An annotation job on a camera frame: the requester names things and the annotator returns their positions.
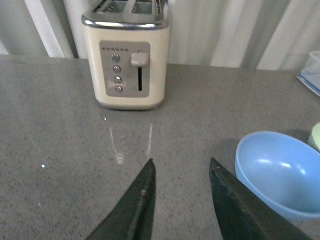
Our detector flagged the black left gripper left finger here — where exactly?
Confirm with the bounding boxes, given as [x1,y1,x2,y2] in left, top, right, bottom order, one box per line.
[86,158,156,240]

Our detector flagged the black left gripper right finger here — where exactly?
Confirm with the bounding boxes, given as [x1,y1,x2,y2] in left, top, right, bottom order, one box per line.
[209,158,310,240]

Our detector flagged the blue bowl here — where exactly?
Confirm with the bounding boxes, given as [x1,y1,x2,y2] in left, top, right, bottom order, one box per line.
[235,131,320,220]

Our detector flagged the green bowl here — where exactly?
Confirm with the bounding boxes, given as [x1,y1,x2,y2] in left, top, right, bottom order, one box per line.
[307,122,320,152]

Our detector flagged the clear plastic container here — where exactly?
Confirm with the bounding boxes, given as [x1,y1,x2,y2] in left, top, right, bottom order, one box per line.
[297,50,320,97]

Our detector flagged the cream toaster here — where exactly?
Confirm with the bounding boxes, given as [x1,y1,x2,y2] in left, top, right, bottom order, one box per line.
[81,0,171,110]

